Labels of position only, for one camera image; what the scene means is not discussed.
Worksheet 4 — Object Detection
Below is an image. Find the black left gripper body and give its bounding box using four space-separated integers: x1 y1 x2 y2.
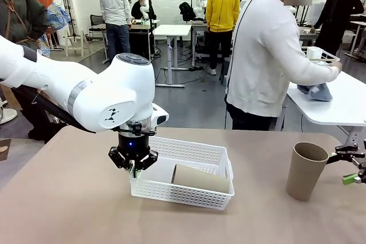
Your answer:
117 132 151 170

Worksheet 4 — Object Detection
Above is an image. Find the brown paper cup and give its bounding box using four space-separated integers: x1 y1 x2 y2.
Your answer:
170 163 233 195
285 142 329 202

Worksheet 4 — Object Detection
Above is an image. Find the white perforated plastic basket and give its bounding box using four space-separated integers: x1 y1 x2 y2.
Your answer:
129 136 236 211

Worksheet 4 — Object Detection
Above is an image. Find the grey blue cloth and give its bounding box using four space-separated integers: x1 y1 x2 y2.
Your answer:
296 82 334 102

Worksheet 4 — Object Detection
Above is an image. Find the person's right forearm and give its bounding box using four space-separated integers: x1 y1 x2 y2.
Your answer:
297 55 340 83

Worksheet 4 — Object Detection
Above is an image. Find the person's right hand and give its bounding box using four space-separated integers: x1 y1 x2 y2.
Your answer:
330 60 343 74

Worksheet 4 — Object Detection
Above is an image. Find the large white table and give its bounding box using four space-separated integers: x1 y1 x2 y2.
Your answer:
285 46 366 145

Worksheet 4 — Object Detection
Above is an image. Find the white plastic container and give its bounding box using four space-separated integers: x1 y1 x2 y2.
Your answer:
306 46 324 59

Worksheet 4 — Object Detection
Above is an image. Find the brown wooden board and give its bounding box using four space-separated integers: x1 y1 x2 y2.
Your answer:
0 138 12 162

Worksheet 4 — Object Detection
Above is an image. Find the white round fan base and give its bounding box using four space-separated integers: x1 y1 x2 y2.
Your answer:
0 106 18 125

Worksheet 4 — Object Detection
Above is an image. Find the wooden step stool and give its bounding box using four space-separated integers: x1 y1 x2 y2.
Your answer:
63 29 92 58

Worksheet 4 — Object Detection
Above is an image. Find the white height-adjustable desk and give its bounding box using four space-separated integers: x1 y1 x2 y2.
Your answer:
153 23 192 88

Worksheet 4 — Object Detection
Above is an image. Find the black office chair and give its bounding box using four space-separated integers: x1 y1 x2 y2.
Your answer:
89 14 109 41

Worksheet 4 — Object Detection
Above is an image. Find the person in white sweater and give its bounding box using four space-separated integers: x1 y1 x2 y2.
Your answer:
224 0 343 131

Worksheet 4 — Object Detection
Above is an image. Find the person in black outfit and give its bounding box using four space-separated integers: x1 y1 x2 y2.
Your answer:
311 0 364 58

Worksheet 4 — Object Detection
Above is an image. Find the seated person in dark clothes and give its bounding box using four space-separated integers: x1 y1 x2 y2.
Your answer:
130 0 157 21

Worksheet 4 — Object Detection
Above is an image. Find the person in white shirt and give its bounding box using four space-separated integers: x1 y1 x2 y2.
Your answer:
99 0 133 65

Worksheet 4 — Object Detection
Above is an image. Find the black bag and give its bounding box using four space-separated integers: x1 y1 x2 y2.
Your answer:
178 1 197 22

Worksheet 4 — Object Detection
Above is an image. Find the person in orange blue clothes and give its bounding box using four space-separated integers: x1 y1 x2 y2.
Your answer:
13 0 72 58

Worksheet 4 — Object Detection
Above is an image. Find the person in yellow hoodie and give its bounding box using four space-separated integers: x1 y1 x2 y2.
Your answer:
205 0 241 76

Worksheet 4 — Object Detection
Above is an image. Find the person in grey green jacket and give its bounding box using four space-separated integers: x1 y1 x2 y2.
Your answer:
0 0 62 142

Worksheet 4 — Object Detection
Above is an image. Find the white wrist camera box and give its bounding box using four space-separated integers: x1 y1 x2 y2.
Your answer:
150 103 170 128

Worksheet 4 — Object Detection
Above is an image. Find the black cable hose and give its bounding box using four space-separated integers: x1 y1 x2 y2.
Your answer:
11 85 97 135

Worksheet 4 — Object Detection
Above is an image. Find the white wire dish rack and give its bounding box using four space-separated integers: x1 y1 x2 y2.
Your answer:
303 46 341 66

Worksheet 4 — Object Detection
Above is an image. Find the desk with dark frame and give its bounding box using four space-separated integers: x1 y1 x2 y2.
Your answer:
127 18 161 59

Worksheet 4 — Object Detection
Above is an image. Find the desk with white frame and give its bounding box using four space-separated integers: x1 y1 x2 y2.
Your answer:
190 19 238 67

